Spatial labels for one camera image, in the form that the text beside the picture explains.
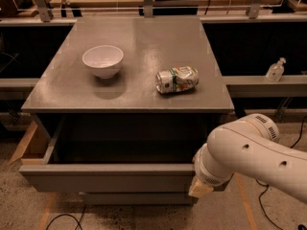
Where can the crushed soda can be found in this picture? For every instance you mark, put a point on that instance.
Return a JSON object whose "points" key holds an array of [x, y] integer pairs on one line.
{"points": [[176, 79]]}

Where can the open cardboard box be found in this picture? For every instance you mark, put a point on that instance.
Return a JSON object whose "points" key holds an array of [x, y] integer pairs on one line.
{"points": [[32, 146]]}

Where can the grey top drawer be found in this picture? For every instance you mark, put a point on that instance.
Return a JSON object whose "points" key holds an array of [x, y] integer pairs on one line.
{"points": [[122, 153]]}

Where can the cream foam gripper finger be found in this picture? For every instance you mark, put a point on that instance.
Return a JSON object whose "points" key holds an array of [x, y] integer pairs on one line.
{"points": [[199, 189]]}

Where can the clear sanitizer pump bottle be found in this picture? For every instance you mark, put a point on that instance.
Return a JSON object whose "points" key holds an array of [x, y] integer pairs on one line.
{"points": [[276, 70]]}

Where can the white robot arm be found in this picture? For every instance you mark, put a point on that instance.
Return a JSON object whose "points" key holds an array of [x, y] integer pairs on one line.
{"points": [[249, 146]]}

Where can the grey drawer cabinet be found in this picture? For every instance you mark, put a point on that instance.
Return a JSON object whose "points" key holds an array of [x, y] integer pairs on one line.
{"points": [[150, 45]]}

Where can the grey bottom drawer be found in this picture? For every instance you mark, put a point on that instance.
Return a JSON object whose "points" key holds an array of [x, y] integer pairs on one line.
{"points": [[137, 199]]}

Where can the white ceramic bowl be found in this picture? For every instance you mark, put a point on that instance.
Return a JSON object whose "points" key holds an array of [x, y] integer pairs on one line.
{"points": [[103, 61]]}

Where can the grey drawer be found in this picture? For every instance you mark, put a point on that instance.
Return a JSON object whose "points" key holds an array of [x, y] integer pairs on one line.
{"points": [[137, 199], [122, 153]]}

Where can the metal frame railing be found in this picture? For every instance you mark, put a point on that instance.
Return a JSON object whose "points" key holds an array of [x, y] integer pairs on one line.
{"points": [[61, 11]]}

